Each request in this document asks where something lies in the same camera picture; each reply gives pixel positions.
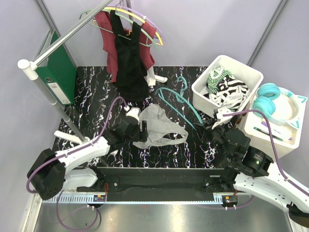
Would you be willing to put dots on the purple plastic hanger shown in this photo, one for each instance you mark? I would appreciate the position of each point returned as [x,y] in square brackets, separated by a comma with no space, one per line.
[142,18]

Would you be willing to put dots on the black white striped garment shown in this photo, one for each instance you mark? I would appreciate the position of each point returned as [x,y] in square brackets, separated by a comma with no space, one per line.
[228,92]

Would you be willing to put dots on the grey tank top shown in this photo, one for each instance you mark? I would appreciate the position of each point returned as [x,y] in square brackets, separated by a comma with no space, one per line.
[158,126]

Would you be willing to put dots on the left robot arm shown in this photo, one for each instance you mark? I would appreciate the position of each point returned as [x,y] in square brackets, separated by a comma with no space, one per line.
[53,172]

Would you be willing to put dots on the white plastic bin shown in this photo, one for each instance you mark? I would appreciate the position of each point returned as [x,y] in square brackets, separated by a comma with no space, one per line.
[251,77]

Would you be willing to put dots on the green marker pen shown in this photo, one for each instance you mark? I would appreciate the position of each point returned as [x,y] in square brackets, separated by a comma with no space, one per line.
[267,133]

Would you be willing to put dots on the white storage box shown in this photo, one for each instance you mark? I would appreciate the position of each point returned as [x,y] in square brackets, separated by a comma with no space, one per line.
[286,114]

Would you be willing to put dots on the maroon tank top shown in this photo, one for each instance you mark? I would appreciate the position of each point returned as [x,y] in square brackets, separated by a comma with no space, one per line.
[104,21]

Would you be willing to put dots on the green ring binder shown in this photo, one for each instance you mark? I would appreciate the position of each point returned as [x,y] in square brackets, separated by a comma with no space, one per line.
[59,75]

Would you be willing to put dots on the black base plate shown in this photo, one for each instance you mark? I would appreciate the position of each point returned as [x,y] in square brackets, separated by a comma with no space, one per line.
[161,185]

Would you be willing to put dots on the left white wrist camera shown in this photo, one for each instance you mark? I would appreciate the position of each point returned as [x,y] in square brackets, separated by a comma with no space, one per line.
[132,112]

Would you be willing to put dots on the green striped garment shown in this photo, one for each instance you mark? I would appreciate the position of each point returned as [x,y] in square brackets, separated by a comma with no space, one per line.
[215,76]

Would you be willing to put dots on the yellow plastic hanger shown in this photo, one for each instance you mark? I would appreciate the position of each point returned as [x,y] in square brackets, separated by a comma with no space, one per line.
[157,40]

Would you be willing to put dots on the teal headphones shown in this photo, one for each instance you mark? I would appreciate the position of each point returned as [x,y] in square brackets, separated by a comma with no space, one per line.
[267,93]

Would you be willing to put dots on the teal plastic hanger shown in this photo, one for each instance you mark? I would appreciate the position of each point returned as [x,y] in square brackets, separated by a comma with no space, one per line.
[180,99]

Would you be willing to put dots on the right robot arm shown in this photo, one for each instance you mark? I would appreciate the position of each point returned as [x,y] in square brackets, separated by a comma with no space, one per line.
[247,169]

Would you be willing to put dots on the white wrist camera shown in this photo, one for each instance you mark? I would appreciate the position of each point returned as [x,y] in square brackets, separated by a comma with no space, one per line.
[221,115]
[132,112]

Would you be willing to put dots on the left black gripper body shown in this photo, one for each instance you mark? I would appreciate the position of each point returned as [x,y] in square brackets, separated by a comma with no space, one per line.
[138,136]

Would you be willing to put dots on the black tank top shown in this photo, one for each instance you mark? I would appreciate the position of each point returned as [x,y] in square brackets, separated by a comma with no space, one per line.
[130,80]

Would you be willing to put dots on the black marble pattern mat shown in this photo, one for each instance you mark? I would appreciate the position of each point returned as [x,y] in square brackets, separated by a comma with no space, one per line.
[91,110]

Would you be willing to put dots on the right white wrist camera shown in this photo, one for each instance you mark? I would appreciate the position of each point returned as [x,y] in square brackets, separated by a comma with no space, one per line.
[221,115]

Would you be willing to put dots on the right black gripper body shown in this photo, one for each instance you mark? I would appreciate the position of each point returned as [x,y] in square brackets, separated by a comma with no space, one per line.
[215,136]

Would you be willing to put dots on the mint green hanger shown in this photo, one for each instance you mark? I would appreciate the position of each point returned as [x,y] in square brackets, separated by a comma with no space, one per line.
[131,21]

